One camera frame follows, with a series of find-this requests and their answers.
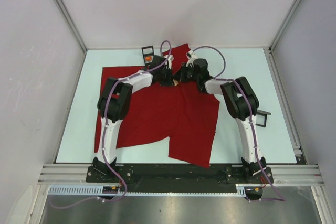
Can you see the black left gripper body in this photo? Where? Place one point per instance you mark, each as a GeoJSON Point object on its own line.
{"type": "Point", "coordinates": [166, 77]}

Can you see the aluminium frame rail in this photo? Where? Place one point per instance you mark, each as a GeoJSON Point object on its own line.
{"type": "Point", "coordinates": [283, 174]}

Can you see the gold maple leaf brooch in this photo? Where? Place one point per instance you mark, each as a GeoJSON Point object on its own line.
{"type": "Point", "coordinates": [148, 59]}

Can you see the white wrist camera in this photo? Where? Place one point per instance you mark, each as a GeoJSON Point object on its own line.
{"type": "Point", "coordinates": [191, 55]}
{"type": "Point", "coordinates": [168, 61]}

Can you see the small black open box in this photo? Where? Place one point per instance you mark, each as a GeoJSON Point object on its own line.
{"type": "Point", "coordinates": [147, 51]}

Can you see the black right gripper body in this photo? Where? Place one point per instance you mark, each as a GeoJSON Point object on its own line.
{"type": "Point", "coordinates": [188, 74]}

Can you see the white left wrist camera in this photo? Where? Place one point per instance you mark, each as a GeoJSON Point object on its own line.
{"type": "Point", "coordinates": [168, 61]}

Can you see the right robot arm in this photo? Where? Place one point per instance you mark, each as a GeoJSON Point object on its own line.
{"type": "Point", "coordinates": [242, 105]}

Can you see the grey slotted cable duct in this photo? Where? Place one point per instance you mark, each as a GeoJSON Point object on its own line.
{"type": "Point", "coordinates": [232, 190]}

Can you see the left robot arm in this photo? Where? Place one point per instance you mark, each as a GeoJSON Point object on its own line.
{"type": "Point", "coordinates": [113, 106]}

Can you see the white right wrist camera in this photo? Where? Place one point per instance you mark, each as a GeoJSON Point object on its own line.
{"type": "Point", "coordinates": [191, 55]}

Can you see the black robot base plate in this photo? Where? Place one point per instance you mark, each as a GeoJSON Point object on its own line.
{"type": "Point", "coordinates": [180, 175]}

